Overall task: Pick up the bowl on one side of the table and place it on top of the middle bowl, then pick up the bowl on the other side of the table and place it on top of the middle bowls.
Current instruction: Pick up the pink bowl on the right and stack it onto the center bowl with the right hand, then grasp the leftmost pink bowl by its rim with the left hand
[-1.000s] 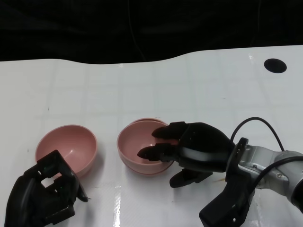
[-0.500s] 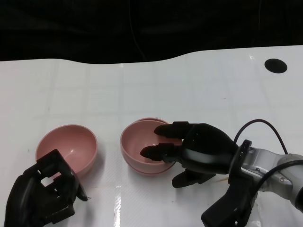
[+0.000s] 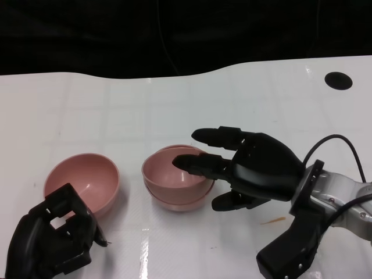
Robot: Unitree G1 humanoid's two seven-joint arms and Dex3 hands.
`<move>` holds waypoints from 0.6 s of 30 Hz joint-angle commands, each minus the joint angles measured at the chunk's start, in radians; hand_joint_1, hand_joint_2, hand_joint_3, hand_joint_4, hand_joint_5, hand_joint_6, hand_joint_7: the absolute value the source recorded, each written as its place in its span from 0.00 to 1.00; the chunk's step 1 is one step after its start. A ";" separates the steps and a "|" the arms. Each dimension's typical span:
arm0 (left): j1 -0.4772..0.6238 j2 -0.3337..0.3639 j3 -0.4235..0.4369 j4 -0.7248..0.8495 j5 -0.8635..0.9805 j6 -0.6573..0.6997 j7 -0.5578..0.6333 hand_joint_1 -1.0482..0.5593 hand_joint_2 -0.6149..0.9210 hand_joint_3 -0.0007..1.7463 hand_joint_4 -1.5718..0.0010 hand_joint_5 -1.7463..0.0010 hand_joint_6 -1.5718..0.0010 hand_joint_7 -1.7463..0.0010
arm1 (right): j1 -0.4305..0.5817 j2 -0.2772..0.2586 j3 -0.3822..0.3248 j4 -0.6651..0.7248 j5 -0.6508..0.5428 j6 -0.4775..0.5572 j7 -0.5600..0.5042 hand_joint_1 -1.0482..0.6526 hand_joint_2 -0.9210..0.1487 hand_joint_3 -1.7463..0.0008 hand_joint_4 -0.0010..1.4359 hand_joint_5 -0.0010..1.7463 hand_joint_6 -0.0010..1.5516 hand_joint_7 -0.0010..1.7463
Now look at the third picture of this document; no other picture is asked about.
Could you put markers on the black round table grommet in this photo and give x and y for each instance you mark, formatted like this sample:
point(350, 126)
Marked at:
point(338, 80)

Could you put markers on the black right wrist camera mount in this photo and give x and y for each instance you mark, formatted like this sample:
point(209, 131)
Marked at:
point(290, 247)

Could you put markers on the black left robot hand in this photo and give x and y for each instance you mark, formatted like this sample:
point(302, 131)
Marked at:
point(29, 250)

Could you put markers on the pink plastic bowl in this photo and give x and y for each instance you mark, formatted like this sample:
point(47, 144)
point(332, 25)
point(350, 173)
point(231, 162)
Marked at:
point(165, 174)
point(84, 174)
point(180, 205)

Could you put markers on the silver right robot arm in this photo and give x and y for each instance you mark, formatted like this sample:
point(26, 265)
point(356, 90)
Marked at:
point(343, 200)

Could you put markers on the orange wooden sliver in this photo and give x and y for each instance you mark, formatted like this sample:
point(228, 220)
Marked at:
point(273, 221)

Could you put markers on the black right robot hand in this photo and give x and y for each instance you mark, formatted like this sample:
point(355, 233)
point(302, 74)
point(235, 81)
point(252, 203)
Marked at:
point(267, 168)

